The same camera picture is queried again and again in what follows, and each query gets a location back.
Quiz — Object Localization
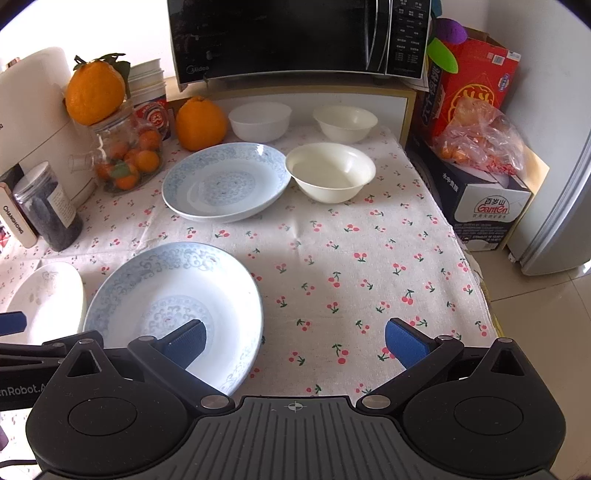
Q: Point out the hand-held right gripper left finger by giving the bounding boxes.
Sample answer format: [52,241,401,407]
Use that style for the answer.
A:
[58,320,236,411]

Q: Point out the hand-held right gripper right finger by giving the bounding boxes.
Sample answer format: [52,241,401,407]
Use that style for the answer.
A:
[358,318,529,411]

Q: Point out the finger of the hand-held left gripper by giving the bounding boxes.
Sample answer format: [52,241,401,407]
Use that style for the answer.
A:
[0,339,70,371]
[0,311,27,336]

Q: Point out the white rose print plate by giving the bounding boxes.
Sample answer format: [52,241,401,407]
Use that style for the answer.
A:
[4,261,88,344]

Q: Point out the blue patterned white plate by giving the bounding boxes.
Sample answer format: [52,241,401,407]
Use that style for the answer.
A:
[83,241,265,398]
[161,142,293,223]

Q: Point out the small white plate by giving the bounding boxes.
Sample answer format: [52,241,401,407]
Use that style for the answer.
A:
[228,102,293,143]

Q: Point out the cherry print tablecloth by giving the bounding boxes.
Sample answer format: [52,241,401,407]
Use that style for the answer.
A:
[0,124,490,467]

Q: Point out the slim white box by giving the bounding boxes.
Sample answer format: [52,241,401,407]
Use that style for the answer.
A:
[0,180,40,247]

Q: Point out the clear jar with dark contents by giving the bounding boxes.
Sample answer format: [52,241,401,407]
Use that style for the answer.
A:
[11,161,85,252]

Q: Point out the dark blue water carton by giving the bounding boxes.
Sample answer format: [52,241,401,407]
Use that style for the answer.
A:
[406,134,534,252]

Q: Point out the wide cream bowl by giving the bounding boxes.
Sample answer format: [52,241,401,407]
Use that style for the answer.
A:
[285,142,377,204]

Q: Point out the pile of small tangerines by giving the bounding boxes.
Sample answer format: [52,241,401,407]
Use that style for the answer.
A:
[96,129,162,191]

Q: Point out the silver refrigerator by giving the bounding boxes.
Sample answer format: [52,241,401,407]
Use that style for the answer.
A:
[510,134,591,278]

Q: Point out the white kitchen appliance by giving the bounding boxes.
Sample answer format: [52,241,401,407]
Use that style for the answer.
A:
[0,46,100,206]

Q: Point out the bag of small oranges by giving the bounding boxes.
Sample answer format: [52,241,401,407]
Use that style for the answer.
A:
[90,99,164,195]

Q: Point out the brown cardboard piece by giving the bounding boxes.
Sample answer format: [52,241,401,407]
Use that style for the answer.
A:
[505,148,551,191]

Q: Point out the plastic bag of oranges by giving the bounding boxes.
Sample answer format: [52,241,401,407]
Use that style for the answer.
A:
[434,99,529,178]

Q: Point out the small cream bowl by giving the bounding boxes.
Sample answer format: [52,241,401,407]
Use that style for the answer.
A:
[312,105,379,144]

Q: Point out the red can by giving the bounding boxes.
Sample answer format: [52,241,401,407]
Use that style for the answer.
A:
[134,100,172,141]

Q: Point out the large orange with leaves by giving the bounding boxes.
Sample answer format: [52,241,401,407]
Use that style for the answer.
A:
[65,53,132,126]

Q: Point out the white wooden-edged stand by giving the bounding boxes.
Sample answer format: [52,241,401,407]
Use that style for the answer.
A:
[165,76,419,148]

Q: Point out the stack of paper cups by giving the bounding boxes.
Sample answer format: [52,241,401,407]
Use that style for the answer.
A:
[127,59,168,104]

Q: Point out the red carton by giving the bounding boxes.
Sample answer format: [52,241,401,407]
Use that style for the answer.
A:
[422,25,520,148]

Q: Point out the green plastic piece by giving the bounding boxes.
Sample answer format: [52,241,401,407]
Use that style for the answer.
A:
[427,38,462,75]

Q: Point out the black microwave oven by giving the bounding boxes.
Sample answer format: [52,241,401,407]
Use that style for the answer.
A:
[166,0,444,86]

